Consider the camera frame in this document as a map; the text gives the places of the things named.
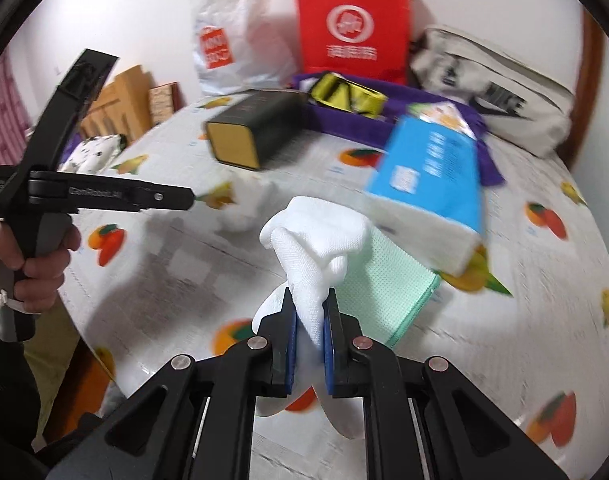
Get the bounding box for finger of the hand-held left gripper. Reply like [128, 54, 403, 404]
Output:
[17, 49, 120, 173]
[28, 170, 196, 212]

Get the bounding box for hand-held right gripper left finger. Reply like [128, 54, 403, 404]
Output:
[47, 287, 298, 480]

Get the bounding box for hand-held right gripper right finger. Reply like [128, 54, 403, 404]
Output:
[323, 289, 570, 480]

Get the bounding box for yellow pouch with black straps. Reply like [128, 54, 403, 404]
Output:
[309, 72, 389, 121]

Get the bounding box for person's left forearm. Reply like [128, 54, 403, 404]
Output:
[0, 310, 53, 480]

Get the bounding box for beige shoulder bag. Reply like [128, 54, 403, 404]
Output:
[409, 25, 575, 160]

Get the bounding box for person's left hand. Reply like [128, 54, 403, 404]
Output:
[0, 220, 73, 316]

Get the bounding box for wooden chair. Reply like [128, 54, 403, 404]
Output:
[79, 64, 158, 143]

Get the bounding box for white spotted cloth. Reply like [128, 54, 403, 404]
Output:
[62, 132, 125, 174]

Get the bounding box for pink curtain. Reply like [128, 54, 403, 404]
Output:
[0, 52, 40, 171]

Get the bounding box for patterned box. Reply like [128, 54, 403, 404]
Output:
[148, 82, 180, 126]

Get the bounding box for green waffle cloth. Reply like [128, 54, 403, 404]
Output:
[329, 232, 443, 351]

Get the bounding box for crumpled white tissue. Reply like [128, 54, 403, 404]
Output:
[218, 172, 281, 234]

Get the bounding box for olive green cloth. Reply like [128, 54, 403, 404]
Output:
[22, 285, 120, 441]

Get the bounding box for black and gold tissue box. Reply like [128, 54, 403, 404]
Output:
[204, 89, 308, 171]

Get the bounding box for white plastic bag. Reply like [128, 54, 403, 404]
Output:
[191, 0, 300, 97]

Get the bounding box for blue tissue pack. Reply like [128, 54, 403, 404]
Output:
[363, 101, 487, 274]

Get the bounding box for purple towel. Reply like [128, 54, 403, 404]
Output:
[290, 72, 505, 188]

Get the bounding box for red paper bag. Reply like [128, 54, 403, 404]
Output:
[292, 0, 413, 86]

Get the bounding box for wooden headboard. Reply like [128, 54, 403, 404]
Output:
[559, 5, 608, 171]

